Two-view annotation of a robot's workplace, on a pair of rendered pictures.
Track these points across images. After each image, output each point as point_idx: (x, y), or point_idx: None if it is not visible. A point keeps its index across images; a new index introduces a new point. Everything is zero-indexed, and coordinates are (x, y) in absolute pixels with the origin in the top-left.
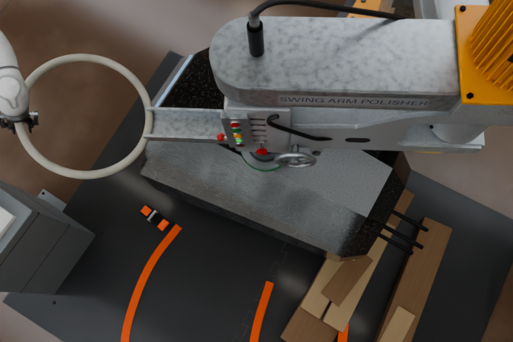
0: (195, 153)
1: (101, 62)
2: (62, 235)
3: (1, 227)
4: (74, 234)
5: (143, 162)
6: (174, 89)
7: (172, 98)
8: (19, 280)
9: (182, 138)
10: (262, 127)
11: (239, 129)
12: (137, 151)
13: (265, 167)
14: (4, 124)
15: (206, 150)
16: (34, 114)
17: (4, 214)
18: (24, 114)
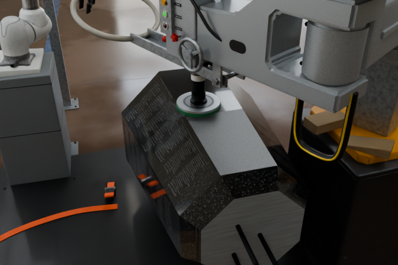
0: (157, 100)
1: (150, 5)
2: (51, 132)
3: (28, 68)
4: (57, 146)
5: (129, 104)
6: (182, 69)
7: (176, 71)
8: (3, 125)
9: (147, 42)
10: None
11: None
12: (119, 36)
13: (183, 107)
14: None
15: (164, 99)
16: None
17: (36, 66)
18: None
